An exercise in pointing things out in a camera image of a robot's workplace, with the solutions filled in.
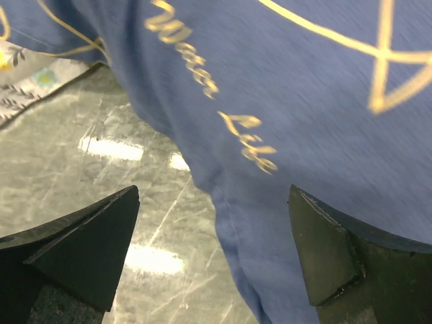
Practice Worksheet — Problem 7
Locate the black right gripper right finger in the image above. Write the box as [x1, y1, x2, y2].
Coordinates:
[288, 185, 431, 306]

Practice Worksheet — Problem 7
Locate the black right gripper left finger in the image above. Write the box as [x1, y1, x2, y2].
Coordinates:
[1, 186, 140, 312]

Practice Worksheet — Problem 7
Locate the blue fish print pillowcase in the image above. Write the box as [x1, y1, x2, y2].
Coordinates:
[1, 1, 431, 323]

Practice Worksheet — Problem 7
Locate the white floral print pillow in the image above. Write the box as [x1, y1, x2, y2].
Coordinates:
[1, 40, 95, 129]

